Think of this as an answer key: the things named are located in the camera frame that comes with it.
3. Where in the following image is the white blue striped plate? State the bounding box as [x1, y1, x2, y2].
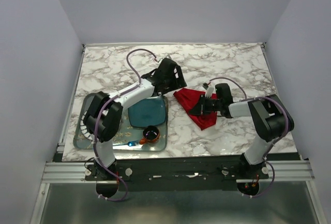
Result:
[80, 111, 93, 141]

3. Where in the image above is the teal square plate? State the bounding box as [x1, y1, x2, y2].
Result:
[128, 96, 167, 128]

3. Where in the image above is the brown ceramic cup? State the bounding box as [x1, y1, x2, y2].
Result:
[140, 126, 160, 145]

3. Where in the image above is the red cloth napkin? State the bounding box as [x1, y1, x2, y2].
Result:
[173, 88, 217, 130]

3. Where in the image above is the blue handled utensil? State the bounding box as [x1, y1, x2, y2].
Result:
[113, 140, 140, 147]

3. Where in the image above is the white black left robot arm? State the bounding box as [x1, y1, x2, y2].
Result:
[83, 57, 187, 180]

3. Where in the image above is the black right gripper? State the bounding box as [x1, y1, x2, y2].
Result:
[189, 94, 222, 115]

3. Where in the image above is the black mounting base plate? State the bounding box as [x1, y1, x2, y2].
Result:
[85, 155, 269, 192]

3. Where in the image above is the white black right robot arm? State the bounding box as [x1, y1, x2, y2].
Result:
[189, 95, 294, 178]

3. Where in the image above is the aluminium frame rail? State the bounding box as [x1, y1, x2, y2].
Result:
[41, 160, 314, 184]

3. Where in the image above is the glass rectangular tray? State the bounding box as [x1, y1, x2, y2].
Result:
[73, 93, 168, 153]

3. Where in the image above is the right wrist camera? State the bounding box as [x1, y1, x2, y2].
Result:
[203, 83, 233, 104]

